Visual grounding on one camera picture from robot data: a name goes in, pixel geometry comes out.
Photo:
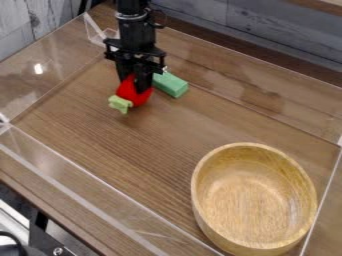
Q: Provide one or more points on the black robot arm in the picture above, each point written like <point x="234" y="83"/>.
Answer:
<point x="133" y="7"/>

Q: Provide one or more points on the black metal table bracket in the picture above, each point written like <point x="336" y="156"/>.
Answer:
<point x="42" y="240"/>

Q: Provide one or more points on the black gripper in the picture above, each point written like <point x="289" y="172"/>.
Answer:
<point x="134" y="50"/>

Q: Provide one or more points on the clear acrylic tray wall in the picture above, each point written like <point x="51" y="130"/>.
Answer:
<point x="110" y="174"/>

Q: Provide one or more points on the wooden bowl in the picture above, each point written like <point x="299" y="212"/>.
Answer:
<point x="255" y="199"/>

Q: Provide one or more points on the red plush strawberry toy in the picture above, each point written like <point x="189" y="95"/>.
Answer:
<point x="128" y="97"/>

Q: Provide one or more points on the green rectangular block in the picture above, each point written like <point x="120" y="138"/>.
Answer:
<point x="170" y="84"/>

